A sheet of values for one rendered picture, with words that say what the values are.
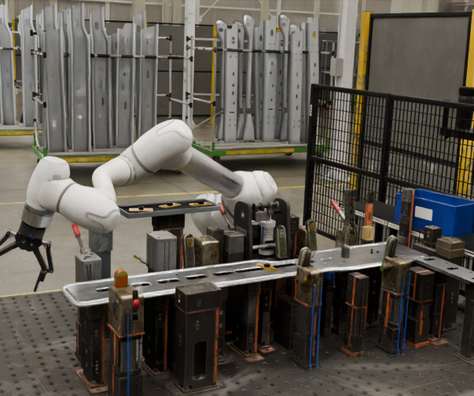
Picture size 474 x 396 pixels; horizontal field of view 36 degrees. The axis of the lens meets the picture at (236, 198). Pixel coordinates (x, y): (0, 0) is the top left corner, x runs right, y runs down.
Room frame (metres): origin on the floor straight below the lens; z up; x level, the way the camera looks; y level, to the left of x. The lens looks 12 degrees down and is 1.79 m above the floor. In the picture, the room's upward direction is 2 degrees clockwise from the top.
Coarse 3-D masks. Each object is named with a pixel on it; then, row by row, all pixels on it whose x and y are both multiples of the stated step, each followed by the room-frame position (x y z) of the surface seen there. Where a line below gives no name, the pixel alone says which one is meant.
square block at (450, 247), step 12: (444, 240) 2.69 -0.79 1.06; (456, 240) 2.70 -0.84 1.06; (444, 252) 2.68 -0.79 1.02; (456, 252) 2.67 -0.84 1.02; (456, 264) 2.68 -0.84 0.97; (456, 288) 2.68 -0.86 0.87; (444, 300) 2.66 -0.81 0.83; (456, 300) 2.69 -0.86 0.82; (444, 312) 2.66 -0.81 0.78; (456, 312) 2.69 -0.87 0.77; (444, 324) 2.66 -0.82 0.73
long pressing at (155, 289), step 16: (320, 256) 2.61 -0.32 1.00; (336, 256) 2.62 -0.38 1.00; (352, 256) 2.63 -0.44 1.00; (368, 256) 2.64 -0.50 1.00; (400, 256) 2.66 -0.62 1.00; (416, 256) 2.66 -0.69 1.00; (160, 272) 2.35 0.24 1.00; (176, 272) 2.36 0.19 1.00; (192, 272) 2.37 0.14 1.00; (208, 272) 2.38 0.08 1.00; (224, 272) 2.39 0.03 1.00; (256, 272) 2.40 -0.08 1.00; (272, 272) 2.40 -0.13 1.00; (288, 272) 2.41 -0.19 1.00; (64, 288) 2.17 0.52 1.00; (80, 288) 2.16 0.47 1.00; (96, 288) 2.17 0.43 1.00; (144, 288) 2.19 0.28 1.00; (160, 288) 2.19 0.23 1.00; (80, 304) 2.04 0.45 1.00; (96, 304) 2.06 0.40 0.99
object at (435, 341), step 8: (440, 280) 2.56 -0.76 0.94; (440, 288) 2.57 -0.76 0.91; (432, 296) 2.58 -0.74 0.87; (440, 296) 2.57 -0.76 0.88; (432, 304) 2.57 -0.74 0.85; (440, 304) 2.57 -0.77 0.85; (432, 312) 2.57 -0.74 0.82; (440, 312) 2.57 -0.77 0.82; (432, 320) 2.56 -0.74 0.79; (440, 320) 2.58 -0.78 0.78; (432, 328) 2.56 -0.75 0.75; (440, 328) 2.58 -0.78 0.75; (432, 336) 2.57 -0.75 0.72; (432, 344) 2.54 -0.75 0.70; (440, 344) 2.53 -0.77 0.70
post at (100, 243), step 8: (112, 232) 2.50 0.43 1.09; (96, 240) 2.46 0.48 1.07; (104, 240) 2.48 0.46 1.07; (112, 240) 2.50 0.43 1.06; (96, 248) 2.46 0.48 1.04; (104, 248) 2.48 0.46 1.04; (112, 248) 2.50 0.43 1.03; (104, 256) 2.48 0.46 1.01; (104, 264) 2.48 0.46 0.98; (104, 272) 2.48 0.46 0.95
